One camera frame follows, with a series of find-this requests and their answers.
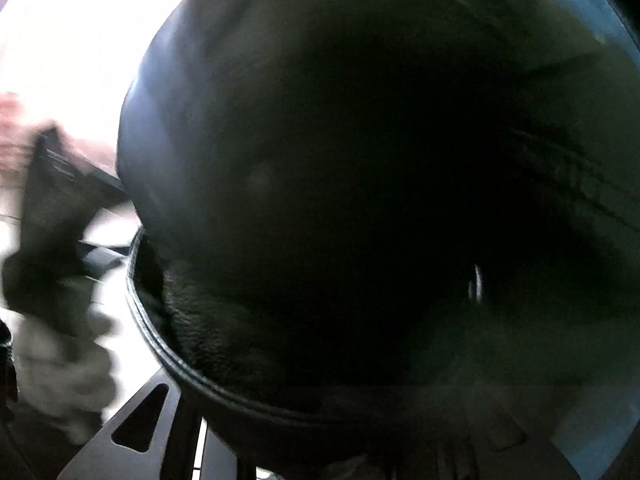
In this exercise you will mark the blue striped bed cover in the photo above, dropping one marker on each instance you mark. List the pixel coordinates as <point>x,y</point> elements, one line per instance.
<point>600,435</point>

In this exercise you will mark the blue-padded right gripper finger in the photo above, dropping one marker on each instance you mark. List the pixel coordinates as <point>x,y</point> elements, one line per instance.
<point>157,435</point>

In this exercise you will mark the black leather jacket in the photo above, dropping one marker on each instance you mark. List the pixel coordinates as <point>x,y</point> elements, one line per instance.
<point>386,239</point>

